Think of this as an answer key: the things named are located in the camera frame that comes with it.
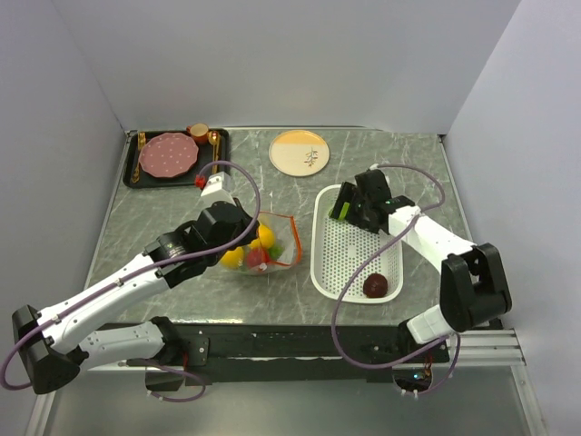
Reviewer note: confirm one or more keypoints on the dark maroon toy fruit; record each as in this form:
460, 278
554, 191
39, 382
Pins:
375, 286

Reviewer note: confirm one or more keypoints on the clear orange zip bag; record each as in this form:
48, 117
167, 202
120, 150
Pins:
285, 229

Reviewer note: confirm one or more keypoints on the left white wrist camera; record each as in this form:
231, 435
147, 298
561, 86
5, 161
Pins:
217, 189

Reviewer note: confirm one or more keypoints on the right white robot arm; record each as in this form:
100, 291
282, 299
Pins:
473, 285

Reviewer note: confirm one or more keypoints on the green toy vegetable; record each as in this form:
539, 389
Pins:
276, 251

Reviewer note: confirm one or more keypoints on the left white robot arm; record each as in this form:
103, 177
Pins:
56, 343

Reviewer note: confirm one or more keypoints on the yellow toy lemon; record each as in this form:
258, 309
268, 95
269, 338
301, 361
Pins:
233, 259

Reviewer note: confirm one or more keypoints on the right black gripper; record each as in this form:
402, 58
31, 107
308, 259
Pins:
347, 193

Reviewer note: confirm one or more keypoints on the orange cup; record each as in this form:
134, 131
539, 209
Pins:
199, 133

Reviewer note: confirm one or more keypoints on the white perforated plastic basket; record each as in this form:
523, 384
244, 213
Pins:
338, 249

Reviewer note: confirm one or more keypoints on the yellow toy pear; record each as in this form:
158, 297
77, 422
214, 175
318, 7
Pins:
266, 238

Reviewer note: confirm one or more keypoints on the green toy leaf slice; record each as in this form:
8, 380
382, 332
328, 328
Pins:
344, 211

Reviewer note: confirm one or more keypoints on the red toy fruit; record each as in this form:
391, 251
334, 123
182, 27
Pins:
256, 258

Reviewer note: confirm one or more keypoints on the gold fork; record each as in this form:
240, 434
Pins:
141, 142

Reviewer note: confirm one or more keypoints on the pink dotted plate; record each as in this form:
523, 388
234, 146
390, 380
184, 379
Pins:
169, 155

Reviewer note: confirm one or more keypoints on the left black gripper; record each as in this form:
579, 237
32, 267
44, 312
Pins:
246, 218

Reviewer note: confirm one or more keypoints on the gold spoon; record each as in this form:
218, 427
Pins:
213, 138

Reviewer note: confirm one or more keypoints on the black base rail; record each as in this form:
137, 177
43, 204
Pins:
285, 353

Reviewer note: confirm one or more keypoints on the cream orange round plate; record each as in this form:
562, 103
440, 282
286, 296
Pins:
299, 153

